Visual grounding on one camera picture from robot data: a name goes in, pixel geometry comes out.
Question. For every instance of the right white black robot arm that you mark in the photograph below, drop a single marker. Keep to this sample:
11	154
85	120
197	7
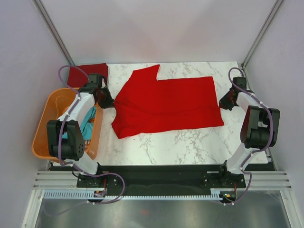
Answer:
259	129

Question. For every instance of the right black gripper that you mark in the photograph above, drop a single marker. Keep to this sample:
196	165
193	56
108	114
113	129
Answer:
223	104

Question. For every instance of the folded dark red t shirt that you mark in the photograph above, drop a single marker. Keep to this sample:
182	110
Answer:
77	79

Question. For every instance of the right aluminium frame post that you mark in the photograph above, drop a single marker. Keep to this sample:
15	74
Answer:
262	32

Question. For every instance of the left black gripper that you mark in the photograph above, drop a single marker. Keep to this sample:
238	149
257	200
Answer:
109	102

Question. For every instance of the aluminium frame post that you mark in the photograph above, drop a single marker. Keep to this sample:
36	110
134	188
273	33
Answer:
53	30
262	32

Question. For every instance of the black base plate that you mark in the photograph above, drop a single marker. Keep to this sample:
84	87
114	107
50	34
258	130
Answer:
161	180

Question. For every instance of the orange plastic basket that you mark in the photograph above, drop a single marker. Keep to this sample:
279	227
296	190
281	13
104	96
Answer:
56	105

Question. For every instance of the left aluminium frame post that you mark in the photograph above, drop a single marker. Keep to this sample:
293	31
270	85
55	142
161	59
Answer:
53	30

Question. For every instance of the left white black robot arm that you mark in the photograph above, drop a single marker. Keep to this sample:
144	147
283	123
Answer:
64	137

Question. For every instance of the teal t shirt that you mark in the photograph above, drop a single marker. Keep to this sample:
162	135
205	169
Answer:
87	124

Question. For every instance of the bright red t shirt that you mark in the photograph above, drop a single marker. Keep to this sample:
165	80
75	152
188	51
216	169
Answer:
147	105

